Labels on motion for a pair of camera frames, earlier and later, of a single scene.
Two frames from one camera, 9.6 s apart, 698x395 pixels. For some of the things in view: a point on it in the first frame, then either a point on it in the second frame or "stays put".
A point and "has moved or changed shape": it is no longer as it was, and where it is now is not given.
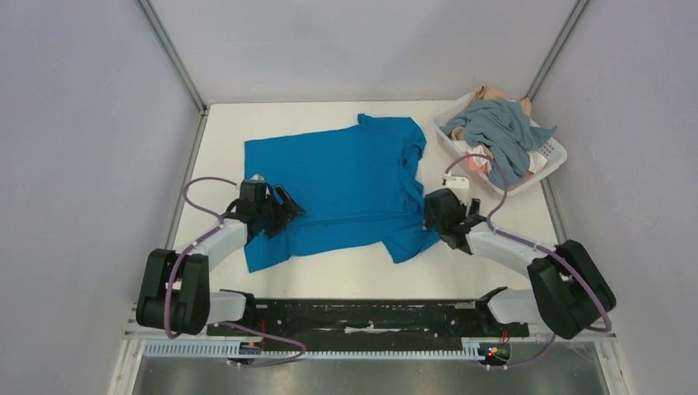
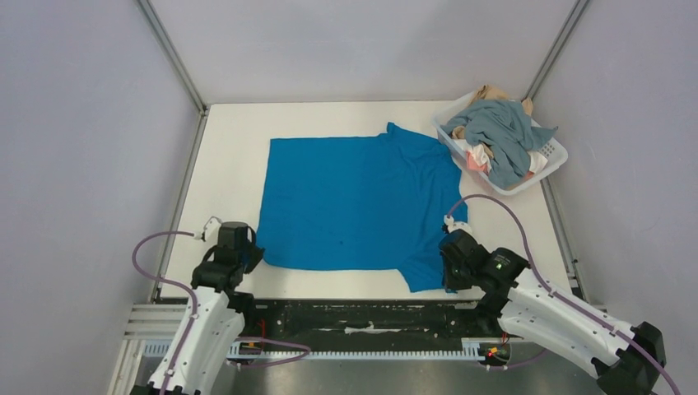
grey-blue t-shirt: [504, 130] stays put
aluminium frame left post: [175, 230] stays put
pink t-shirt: [473, 165] stays put
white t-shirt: [536, 160] stays put
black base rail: [370, 318] stays put
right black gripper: [436, 216] to [450, 271]
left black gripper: [286, 212] to [257, 255]
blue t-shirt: [358, 186] has moved or changed shape
